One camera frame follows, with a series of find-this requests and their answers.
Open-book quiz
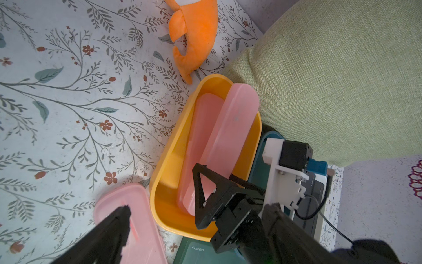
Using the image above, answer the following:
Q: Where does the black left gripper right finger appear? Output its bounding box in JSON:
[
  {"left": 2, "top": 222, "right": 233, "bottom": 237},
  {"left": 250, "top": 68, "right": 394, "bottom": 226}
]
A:
[{"left": 262, "top": 202, "right": 347, "bottom": 264}]

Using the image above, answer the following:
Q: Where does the white storage box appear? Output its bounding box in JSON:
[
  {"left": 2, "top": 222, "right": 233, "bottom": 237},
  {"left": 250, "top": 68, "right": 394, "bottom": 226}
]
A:
[{"left": 314, "top": 168, "right": 335, "bottom": 242}]

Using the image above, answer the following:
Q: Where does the green pillow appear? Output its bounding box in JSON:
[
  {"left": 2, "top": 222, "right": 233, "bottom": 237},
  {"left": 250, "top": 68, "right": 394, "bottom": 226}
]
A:
[{"left": 223, "top": 1, "right": 422, "bottom": 167}]

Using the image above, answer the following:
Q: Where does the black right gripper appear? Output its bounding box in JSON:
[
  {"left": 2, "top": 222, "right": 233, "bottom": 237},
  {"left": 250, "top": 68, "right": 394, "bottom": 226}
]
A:
[{"left": 192, "top": 163, "right": 273, "bottom": 264}]

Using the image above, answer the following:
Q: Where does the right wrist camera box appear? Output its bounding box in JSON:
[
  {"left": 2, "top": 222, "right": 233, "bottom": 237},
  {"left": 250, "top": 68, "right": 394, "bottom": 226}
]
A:
[{"left": 262, "top": 137, "right": 335, "bottom": 211}]

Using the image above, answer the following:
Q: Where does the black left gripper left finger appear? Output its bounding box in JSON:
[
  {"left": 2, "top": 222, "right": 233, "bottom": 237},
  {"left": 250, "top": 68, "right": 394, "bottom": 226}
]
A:
[{"left": 53, "top": 206, "right": 131, "bottom": 264}]

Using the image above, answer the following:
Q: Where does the dark green pencil case front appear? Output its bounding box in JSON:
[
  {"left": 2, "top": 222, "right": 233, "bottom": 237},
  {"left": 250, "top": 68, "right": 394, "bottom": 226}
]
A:
[{"left": 173, "top": 237, "right": 247, "bottom": 264}]

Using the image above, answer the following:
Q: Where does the orange shark plush toy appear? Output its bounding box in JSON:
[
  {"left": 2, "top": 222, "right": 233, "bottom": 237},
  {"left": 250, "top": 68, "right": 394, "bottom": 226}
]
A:
[{"left": 166, "top": 0, "right": 218, "bottom": 85}]

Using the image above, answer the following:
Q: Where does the yellow storage box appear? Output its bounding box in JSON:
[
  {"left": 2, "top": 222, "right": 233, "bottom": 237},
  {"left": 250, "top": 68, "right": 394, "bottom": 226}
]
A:
[{"left": 149, "top": 74, "right": 262, "bottom": 242}]

